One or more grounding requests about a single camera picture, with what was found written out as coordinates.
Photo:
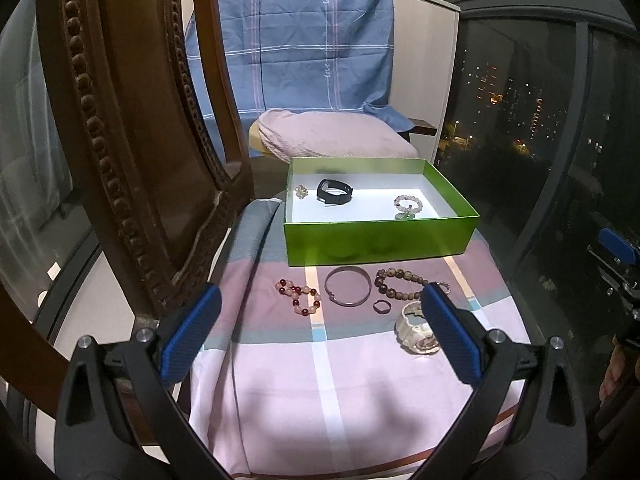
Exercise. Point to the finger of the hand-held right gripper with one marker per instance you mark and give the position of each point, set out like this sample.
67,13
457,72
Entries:
620,245

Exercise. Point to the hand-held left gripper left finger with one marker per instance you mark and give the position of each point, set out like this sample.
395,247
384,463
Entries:
187,335

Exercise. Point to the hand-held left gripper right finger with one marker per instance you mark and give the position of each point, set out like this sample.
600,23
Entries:
450,335

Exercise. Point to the white wristwatch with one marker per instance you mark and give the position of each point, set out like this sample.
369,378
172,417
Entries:
412,335

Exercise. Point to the dark metal bangle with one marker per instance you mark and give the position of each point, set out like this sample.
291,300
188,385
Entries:
346,304

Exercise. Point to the green cardboard box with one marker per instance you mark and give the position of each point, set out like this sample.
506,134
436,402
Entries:
375,242

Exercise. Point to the small silver brooch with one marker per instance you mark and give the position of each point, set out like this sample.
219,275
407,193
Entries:
301,191

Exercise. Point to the black smart band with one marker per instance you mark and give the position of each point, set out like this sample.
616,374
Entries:
325,187

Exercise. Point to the person's right hand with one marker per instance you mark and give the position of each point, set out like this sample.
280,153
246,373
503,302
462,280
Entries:
612,372

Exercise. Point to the pink plaid bedsheet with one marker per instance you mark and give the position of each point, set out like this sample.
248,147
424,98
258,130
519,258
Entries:
310,385

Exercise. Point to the glass balcony window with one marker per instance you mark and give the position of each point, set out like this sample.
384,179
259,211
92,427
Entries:
525,110

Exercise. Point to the carved wooden chair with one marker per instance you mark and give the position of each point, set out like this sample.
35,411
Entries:
140,135

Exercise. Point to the pink pillow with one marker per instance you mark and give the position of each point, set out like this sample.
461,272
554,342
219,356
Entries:
330,135

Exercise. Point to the blue plaid cloth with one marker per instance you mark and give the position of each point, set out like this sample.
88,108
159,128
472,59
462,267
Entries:
300,50

